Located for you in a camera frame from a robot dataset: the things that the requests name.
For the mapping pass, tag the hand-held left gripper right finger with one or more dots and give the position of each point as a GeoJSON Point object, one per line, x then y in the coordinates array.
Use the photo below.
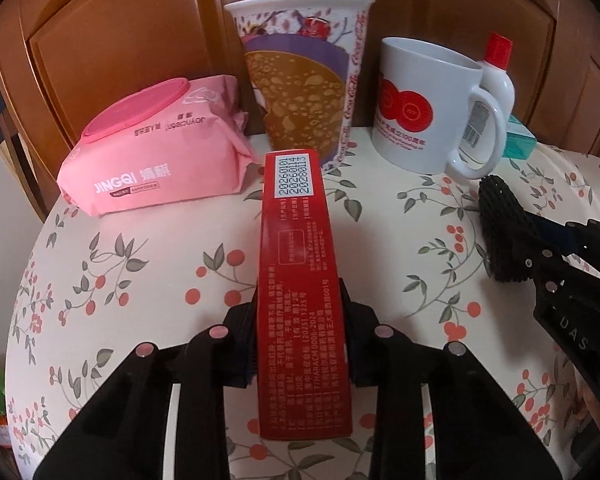
{"type": "Point", "coordinates": [362, 345]}

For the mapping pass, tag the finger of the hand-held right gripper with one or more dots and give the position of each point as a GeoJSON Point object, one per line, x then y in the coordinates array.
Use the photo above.
{"type": "Point", "coordinates": [505, 230]}
{"type": "Point", "coordinates": [575, 240]}

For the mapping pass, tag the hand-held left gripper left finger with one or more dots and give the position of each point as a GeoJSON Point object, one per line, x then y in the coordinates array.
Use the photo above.
{"type": "Point", "coordinates": [240, 345]}

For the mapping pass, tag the red rectangular carton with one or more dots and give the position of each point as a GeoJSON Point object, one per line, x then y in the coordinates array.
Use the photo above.
{"type": "Point", "coordinates": [302, 285]}

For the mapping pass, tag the teal box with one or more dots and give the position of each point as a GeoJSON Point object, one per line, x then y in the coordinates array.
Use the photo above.
{"type": "Point", "coordinates": [520, 140]}

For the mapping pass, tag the floral tablecloth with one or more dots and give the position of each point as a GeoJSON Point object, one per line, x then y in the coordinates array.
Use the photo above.
{"type": "Point", "coordinates": [130, 285]}

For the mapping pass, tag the white bottle red cap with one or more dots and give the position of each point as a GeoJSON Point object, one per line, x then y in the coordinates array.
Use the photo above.
{"type": "Point", "coordinates": [500, 80]}

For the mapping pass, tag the white mug red print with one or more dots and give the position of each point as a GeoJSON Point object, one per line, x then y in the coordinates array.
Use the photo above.
{"type": "Point", "coordinates": [420, 105]}

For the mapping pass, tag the pink wet wipes pack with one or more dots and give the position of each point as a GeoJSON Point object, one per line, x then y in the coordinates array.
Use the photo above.
{"type": "Point", "coordinates": [150, 160]}

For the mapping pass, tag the printed paper cup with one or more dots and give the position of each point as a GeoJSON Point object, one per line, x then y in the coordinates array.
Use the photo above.
{"type": "Point", "coordinates": [300, 90]}

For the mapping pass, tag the wooden chair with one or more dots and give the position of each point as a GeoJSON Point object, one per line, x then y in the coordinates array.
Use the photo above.
{"type": "Point", "coordinates": [22, 160]}

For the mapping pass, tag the wooden wardrobe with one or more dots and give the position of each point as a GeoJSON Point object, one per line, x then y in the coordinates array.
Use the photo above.
{"type": "Point", "coordinates": [130, 25]}

